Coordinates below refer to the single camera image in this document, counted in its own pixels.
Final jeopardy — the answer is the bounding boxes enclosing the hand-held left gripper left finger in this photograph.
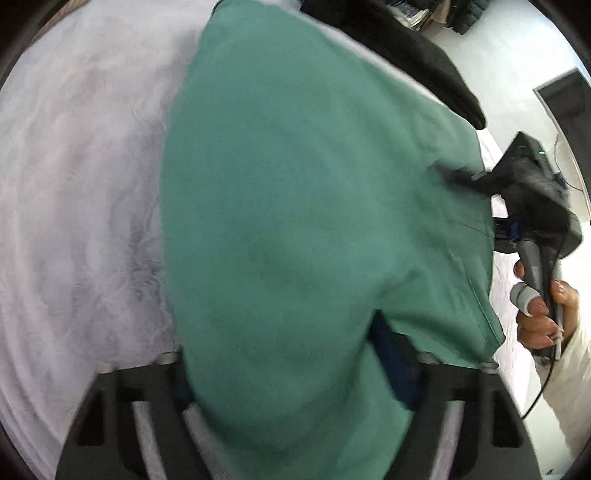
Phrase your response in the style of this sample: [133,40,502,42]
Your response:
[55,351,213,480]

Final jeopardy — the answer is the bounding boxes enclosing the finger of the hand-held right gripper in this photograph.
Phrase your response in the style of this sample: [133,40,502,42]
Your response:
[493,216,522,256]
[434,165,495,198]

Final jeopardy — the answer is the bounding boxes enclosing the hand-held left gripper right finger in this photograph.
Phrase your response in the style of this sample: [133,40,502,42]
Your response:
[367,309,543,480]

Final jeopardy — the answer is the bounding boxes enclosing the green button shirt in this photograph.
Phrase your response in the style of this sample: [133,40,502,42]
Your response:
[159,0,506,480]

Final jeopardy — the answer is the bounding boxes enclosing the person's right forearm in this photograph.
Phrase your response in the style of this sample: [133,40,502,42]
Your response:
[549,311,591,457]

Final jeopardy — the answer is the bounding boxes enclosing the pile of clothes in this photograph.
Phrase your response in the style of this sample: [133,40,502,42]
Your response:
[385,0,448,32]

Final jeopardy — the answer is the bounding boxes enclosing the person's right hand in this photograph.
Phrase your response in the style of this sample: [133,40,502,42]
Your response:
[512,261,581,352]

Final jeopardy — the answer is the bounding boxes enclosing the dark rectangular panel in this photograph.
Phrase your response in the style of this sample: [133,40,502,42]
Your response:
[533,68,591,188]

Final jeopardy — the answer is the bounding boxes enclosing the black garment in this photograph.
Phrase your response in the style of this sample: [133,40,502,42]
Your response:
[300,0,488,131]

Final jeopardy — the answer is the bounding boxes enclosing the dark jacket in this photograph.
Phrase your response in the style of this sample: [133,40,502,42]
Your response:
[444,0,491,34]

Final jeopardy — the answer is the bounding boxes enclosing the white bed blanket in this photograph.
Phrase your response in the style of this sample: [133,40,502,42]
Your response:
[0,0,548,480]

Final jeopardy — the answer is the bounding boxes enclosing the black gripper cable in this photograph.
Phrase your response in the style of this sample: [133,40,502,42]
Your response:
[521,231,570,420]

